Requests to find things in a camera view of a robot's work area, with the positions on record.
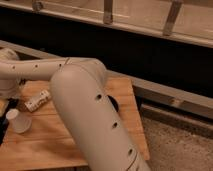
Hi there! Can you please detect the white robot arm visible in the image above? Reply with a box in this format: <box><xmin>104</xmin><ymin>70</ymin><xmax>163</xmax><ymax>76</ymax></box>
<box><xmin>0</xmin><ymin>48</ymin><xmax>151</xmax><ymax>171</ymax></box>

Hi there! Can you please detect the black round bowl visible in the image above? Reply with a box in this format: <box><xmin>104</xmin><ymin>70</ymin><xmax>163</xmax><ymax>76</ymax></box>
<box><xmin>108</xmin><ymin>95</ymin><xmax>119</xmax><ymax>113</ymax></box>

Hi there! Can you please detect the metal window bracket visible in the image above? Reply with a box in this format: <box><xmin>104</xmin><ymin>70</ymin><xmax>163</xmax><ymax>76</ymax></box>
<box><xmin>103</xmin><ymin>0</ymin><xmax>113</xmax><ymax>24</ymax></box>
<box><xmin>32</xmin><ymin>0</ymin><xmax>43</xmax><ymax>12</ymax></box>
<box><xmin>163</xmin><ymin>0</ymin><xmax>183</xmax><ymax>36</ymax></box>

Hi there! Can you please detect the metal window bracket left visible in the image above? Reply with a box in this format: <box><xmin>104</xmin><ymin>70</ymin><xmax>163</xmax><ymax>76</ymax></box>
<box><xmin>32</xmin><ymin>0</ymin><xmax>43</xmax><ymax>12</ymax></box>

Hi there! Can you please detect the metal window bracket right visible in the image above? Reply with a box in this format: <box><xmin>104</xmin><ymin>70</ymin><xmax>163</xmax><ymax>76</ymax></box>
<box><xmin>163</xmin><ymin>0</ymin><xmax>183</xmax><ymax>36</ymax></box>

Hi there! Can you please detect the metal window bracket middle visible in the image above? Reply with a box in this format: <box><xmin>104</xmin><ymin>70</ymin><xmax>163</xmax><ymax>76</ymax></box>
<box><xmin>103</xmin><ymin>0</ymin><xmax>113</xmax><ymax>24</ymax></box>

